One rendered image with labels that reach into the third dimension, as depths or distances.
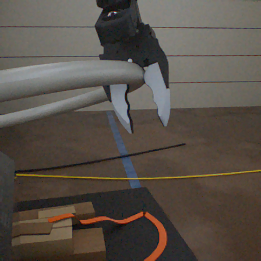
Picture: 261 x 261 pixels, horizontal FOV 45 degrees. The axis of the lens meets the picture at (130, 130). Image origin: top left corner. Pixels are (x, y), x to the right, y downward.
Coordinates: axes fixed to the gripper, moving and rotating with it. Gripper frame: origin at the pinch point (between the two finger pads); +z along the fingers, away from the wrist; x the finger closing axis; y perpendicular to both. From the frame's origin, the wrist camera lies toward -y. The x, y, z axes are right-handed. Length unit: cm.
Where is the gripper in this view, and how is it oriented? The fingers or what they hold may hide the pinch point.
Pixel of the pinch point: (145, 122)
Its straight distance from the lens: 46.5
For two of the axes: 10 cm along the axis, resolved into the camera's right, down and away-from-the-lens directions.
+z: 2.3, 9.7, 0.6
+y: 2.3, -1.1, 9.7
